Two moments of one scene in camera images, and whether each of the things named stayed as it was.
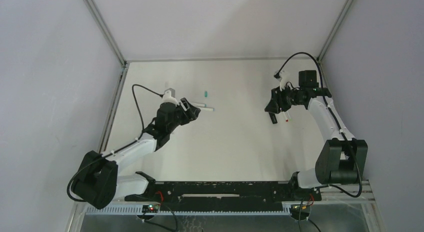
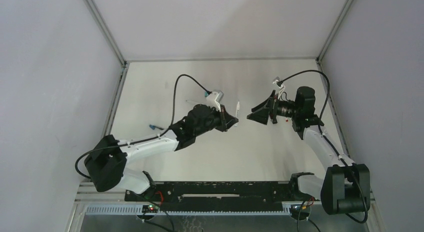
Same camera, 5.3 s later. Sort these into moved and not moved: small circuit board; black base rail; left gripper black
Moved: left gripper black
Not moved: small circuit board; black base rail
